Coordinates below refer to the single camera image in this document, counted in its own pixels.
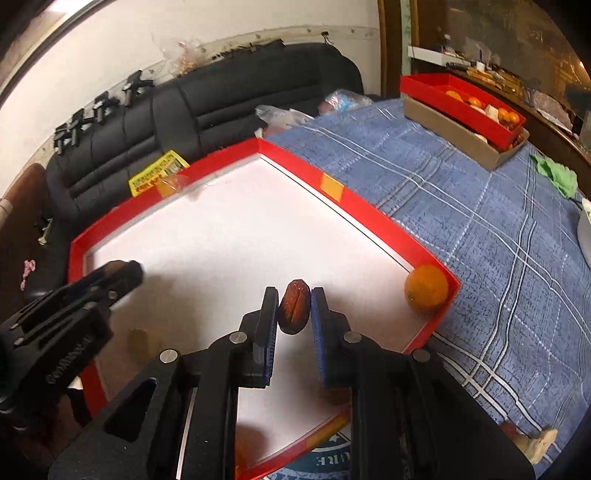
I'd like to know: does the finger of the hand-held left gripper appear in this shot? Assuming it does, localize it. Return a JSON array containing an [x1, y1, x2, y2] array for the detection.
[[90, 260, 145, 324], [55, 272, 114, 301]]

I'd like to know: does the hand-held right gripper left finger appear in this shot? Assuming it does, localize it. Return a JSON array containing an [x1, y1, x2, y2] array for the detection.
[[48, 286, 280, 480]]

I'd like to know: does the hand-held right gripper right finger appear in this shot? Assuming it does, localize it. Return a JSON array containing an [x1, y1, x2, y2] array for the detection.
[[310, 286, 536, 480]]

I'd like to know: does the red date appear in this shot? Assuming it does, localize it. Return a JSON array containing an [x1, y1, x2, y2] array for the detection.
[[278, 278, 311, 335]]

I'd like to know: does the yellow carton box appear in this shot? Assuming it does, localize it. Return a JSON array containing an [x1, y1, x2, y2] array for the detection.
[[128, 150, 190, 198]]

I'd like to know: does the black clamp device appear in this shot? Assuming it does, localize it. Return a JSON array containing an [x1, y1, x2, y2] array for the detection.
[[92, 91, 118, 123], [124, 70, 155, 104], [53, 124, 77, 155], [69, 108, 95, 134]]

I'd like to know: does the blue plaid tablecloth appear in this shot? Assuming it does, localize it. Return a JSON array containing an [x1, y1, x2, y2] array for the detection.
[[259, 95, 591, 480]]

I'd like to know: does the black leather sofa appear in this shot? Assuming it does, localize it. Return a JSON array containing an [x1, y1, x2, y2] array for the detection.
[[44, 42, 380, 301]]

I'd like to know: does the clear plastic bag with food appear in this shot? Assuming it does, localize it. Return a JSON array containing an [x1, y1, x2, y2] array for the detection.
[[255, 104, 315, 137]]

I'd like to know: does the crumpled clear plastic wrap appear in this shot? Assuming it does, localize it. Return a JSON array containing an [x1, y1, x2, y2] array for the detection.
[[159, 39, 208, 75]]

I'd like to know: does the blue white plastic bag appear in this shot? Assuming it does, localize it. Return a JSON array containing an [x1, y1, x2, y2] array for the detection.
[[318, 90, 377, 116]]

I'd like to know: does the brown cardboard box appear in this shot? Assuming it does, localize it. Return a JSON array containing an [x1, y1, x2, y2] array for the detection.
[[404, 95, 531, 171]]

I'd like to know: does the small red box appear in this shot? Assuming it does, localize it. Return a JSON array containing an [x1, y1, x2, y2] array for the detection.
[[399, 73, 527, 147]]

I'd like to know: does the green cloth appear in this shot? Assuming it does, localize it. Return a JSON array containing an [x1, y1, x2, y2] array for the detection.
[[530, 152, 579, 197]]

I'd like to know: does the white flat box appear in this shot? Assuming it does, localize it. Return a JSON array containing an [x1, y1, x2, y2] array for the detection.
[[409, 45, 455, 63]]

